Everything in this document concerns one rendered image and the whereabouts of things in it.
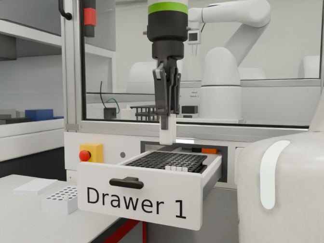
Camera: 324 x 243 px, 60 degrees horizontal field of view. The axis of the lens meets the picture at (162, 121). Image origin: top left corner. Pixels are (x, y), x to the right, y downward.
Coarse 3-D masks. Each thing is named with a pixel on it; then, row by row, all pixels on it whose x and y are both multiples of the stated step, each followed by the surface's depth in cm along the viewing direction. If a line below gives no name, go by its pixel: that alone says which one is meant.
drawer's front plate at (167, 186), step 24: (96, 168) 62; (120, 168) 60; (144, 168) 59; (120, 192) 60; (144, 192) 58; (168, 192) 56; (192, 192) 54; (120, 216) 61; (144, 216) 59; (168, 216) 57; (192, 216) 55
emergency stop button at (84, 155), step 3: (84, 150) 96; (81, 153) 96; (84, 153) 95; (87, 153) 96; (81, 156) 96; (84, 156) 95; (87, 156) 95; (81, 159) 96; (84, 159) 96; (87, 159) 96
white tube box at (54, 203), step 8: (56, 192) 83; (64, 192) 83; (72, 192) 84; (48, 200) 77; (56, 200) 76; (72, 200) 78; (48, 208) 77; (56, 208) 76; (64, 208) 76; (72, 208) 78
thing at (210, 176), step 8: (144, 152) 93; (176, 152) 93; (128, 160) 82; (208, 160) 89; (216, 160) 82; (208, 168) 72; (216, 168) 80; (208, 176) 69; (216, 176) 79; (208, 184) 68; (208, 192) 69
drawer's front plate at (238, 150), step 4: (236, 148) 82; (240, 148) 82; (236, 152) 82; (236, 156) 82; (236, 160) 82; (236, 164) 82; (236, 168) 83; (236, 172) 83; (236, 176) 83; (236, 180) 83; (236, 184) 83
